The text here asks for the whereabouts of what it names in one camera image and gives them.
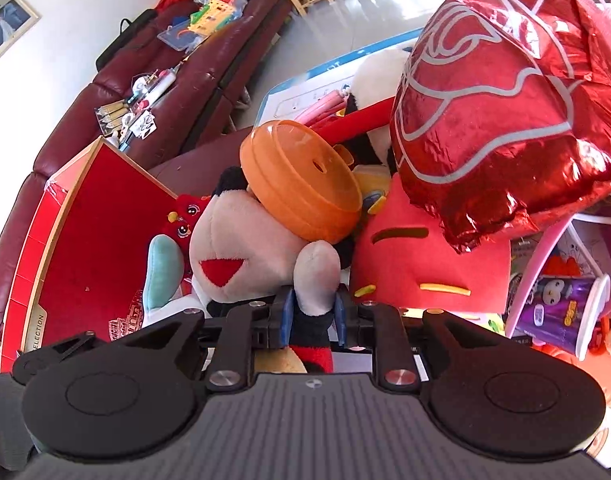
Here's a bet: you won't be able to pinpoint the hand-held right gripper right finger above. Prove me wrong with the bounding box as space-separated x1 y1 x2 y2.
335 285 511 392

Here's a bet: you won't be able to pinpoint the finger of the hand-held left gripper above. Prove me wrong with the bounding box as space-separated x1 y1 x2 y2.
12 331 96 385

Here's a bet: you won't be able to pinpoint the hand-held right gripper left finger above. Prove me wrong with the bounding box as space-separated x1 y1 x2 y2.
116 287 294 392

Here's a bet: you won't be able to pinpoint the red shorts mouse plush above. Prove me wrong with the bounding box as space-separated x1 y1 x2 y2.
190 166 359 375

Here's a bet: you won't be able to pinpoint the red cardboard box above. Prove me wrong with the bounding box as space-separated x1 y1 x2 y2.
0 136 197 372

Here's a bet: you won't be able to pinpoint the white and pink headband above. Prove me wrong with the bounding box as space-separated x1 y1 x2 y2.
504 211 611 339

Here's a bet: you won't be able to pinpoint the red block plush yellow stripes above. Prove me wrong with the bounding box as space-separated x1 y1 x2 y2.
349 175 513 314

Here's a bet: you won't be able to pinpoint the yellow blue plastic toy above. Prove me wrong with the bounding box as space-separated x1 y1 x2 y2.
352 164 392 217

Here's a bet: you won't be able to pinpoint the white and teal plush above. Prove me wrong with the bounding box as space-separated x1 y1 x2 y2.
144 234 207 319

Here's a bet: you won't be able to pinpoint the orange plastic lid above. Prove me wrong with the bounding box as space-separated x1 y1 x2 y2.
239 120 363 242

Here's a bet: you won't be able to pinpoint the red dragon plush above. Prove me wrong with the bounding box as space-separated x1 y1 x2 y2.
160 193 211 282

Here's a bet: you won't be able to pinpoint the pink plastic tubes bundle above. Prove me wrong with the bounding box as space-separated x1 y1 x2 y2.
294 86 352 124

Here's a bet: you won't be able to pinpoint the purple cup white lid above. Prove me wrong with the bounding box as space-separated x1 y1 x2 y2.
513 272 611 362

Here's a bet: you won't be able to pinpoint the black and white printed card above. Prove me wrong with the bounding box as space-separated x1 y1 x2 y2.
132 111 157 142

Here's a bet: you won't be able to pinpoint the panda plush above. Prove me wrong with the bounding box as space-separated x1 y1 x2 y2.
344 47 422 172

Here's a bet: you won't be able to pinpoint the dark red leather sofa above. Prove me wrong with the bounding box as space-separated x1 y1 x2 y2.
0 0 296 351

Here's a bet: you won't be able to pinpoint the pack of yellow pieces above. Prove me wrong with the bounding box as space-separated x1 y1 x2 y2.
94 100 125 129

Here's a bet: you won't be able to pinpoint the red foil heart balloon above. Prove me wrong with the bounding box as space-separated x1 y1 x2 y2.
389 0 611 254

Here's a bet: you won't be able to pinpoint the orange plastic toy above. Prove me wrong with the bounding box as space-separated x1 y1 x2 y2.
530 342 611 386

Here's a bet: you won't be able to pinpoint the white toy bottle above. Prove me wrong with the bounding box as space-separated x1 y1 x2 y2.
134 70 177 104

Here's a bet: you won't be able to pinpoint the clear plastic box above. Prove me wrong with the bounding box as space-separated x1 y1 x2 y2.
157 21 202 54

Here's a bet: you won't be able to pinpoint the yellow toy building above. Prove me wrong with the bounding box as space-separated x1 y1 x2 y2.
187 0 240 37

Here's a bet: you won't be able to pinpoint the black bag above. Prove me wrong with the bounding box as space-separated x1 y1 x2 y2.
94 7 160 72

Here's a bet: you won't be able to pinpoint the framed wall picture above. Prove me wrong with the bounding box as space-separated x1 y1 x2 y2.
0 0 40 67

